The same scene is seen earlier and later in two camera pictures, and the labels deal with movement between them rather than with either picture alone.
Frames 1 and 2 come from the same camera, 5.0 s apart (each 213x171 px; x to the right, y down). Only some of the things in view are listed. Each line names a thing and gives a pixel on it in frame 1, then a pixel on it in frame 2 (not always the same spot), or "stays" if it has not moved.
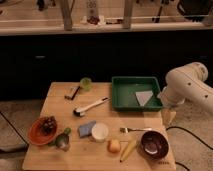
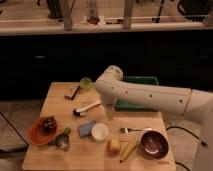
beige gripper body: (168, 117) → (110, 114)
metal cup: (62, 141) stays
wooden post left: (67, 6) stays
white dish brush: (80, 111) stays
